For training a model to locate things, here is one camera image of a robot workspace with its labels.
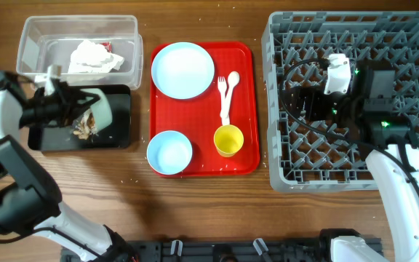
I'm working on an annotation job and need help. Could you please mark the black plastic tray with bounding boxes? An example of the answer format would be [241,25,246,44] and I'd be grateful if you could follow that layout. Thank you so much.
[28,84,131,152]

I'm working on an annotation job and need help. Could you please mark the white plastic spoon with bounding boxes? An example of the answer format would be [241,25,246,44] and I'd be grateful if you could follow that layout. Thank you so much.
[220,71,240,125]

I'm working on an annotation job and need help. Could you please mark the green bowl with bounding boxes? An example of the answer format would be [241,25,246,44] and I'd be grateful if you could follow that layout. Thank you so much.
[81,88,113,134]

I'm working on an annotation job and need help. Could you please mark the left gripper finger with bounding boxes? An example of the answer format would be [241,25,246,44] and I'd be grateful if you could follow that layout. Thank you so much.
[69,89,100,104]
[71,105,98,127]

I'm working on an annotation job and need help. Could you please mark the white plastic fork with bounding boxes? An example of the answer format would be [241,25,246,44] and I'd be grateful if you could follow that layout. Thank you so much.
[218,76,230,124]

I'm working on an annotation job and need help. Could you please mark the red serving tray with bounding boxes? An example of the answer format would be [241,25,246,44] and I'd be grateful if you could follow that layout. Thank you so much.
[149,41,260,178]

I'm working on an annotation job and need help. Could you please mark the small light blue bowl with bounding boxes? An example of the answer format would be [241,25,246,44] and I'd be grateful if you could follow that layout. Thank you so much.
[146,130,193,175]

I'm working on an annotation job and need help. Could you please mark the food scraps with rice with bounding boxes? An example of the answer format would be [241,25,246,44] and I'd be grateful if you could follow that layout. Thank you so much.
[72,110,97,140]

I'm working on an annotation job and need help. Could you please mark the grey dishwasher rack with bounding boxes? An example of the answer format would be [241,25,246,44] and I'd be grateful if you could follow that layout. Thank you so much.
[261,12,419,193]

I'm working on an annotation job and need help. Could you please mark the large light blue plate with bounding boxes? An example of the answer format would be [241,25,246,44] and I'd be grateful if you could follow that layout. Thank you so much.
[151,42,215,100]

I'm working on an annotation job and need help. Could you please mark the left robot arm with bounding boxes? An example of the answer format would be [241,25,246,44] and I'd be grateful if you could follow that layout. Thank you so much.
[0,71,140,261]

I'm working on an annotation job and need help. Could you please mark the red snack wrapper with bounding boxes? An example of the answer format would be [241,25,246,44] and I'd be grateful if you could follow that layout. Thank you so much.
[101,42,112,52]

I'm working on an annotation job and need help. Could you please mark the yellow plastic cup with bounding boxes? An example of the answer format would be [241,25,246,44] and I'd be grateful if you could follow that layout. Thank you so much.
[213,124,244,157]

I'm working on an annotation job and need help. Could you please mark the white napkin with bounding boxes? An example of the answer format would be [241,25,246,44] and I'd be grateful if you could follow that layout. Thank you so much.
[68,40,125,74]

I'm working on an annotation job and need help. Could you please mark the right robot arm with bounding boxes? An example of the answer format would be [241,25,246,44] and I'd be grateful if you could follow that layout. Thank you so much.
[278,60,419,261]

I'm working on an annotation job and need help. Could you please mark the clear plastic bin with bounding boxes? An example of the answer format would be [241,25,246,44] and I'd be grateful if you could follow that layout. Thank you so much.
[16,15,143,90]

